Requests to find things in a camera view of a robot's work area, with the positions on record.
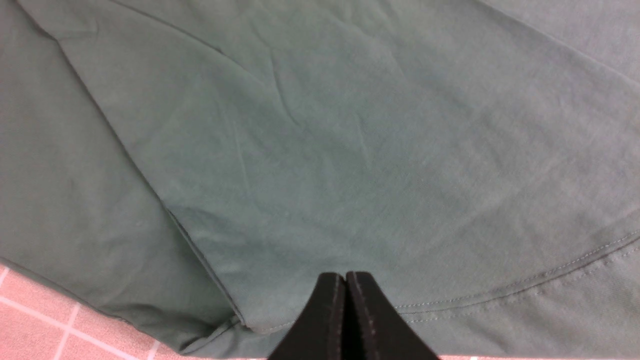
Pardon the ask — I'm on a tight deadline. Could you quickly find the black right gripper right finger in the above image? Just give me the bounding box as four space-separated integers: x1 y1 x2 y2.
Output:
345 271 439 360

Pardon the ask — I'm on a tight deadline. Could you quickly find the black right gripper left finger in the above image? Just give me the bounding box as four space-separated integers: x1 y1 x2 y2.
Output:
268 272 346 360

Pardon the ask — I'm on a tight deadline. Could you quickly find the green long sleeve shirt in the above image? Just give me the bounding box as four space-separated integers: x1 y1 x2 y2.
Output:
1 0 640 359

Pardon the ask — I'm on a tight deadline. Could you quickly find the pink checkered tablecloth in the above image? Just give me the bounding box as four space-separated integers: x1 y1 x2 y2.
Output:
0 265 640 360

